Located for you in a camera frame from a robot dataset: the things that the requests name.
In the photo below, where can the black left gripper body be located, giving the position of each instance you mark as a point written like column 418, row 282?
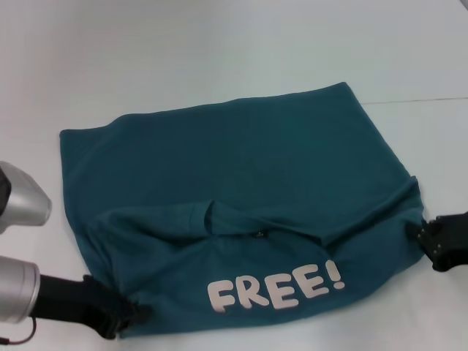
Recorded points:
column 80, row 303

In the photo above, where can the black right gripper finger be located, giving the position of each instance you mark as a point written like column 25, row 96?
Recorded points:
column 417, row 228

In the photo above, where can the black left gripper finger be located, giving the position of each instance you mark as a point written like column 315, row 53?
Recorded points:
column 140, row 312

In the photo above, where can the teal blue shirt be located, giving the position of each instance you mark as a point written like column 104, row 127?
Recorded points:
column 237, row 175

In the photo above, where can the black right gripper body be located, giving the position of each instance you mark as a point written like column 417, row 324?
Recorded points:
column 448, row 241

